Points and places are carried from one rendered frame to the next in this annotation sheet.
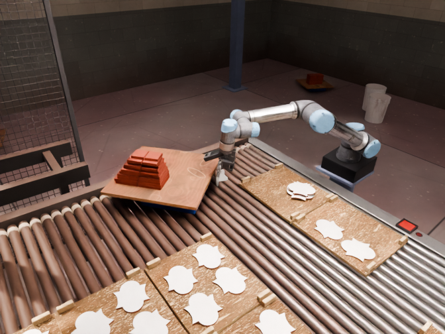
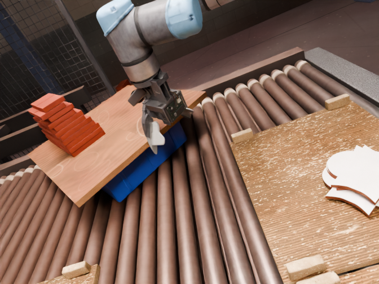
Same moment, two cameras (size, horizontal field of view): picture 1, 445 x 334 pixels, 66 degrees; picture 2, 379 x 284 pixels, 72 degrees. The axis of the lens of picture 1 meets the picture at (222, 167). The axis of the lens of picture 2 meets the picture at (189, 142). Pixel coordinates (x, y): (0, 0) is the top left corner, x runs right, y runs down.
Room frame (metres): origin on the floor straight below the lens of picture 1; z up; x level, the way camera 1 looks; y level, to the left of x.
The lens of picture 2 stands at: (1.15, -0.46, 1.39)
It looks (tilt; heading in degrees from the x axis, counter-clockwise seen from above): 33 degrees down; 46
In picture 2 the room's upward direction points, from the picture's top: 25 degrees counter-clockwise
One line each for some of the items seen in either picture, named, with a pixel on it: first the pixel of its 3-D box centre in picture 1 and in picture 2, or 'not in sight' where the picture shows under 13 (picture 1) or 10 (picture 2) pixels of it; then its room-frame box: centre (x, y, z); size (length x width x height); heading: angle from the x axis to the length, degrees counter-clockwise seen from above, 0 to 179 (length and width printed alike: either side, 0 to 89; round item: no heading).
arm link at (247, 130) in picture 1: (246, 128); (172, 17); (1.58, -0.12, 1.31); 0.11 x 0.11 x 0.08; 18
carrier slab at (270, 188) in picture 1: (285, 191); (326, 170); (1.59, -0.36, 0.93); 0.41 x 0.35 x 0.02; 37
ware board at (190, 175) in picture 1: (165, 173); (111, 127); (1.58, 0.31, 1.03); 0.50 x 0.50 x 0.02; 78
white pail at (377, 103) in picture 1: (376, 108); not in sight; (4.74, -2.22, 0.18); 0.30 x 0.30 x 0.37
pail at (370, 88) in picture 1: (373, 98); not in sight; (5.16, -2.32, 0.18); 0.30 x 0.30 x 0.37
